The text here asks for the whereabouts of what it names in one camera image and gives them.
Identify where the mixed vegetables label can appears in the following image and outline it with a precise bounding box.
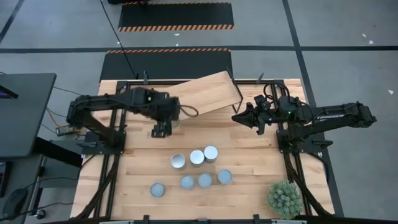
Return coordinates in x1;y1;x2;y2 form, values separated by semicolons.
216;169;233;185

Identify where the tomato label can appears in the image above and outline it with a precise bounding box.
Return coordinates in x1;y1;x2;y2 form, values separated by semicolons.
179;175;195;191

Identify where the black aluminium rig frame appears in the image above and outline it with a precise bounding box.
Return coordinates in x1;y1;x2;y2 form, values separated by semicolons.
76;79;335;224

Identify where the peaches label can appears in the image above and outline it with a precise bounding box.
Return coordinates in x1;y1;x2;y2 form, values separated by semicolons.
189;149;205;168

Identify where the small artificial green plant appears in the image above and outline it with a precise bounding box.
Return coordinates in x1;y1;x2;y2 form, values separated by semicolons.
266;180;303;220

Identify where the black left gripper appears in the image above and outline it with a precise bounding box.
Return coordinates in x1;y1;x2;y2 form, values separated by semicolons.
133;88;182;138

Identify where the black computer mouse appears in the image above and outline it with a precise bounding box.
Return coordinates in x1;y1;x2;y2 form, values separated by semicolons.
2;188;28;218

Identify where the carrots label can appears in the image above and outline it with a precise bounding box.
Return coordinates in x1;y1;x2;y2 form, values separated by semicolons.
170;153;187;170

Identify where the long black cable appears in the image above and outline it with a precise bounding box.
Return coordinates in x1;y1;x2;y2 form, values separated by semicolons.
99;0;138;78

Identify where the black monitor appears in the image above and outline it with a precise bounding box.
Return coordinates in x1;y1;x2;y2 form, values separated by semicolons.
0;83;19;100

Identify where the black power adapter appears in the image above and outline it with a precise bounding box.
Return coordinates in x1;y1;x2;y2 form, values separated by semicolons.
55;126;75;137

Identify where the green striped label can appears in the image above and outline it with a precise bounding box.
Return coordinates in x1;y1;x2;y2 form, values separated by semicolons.
203;145;219;164

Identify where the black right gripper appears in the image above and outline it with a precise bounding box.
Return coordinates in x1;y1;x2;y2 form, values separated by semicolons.
231;94;282;136

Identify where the grey desk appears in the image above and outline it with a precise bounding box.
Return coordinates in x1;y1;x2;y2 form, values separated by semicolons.
0;73;57;159

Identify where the black hazard-striped floor mat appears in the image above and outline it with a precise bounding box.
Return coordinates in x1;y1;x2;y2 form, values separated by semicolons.
99;48;233;82
117;1;234;32

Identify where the short grey-lidded can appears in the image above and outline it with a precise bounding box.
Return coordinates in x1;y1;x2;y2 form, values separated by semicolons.
150;182;165;198

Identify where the green peas label can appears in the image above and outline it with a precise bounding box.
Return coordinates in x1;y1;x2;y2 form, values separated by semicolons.
197;172;213;189

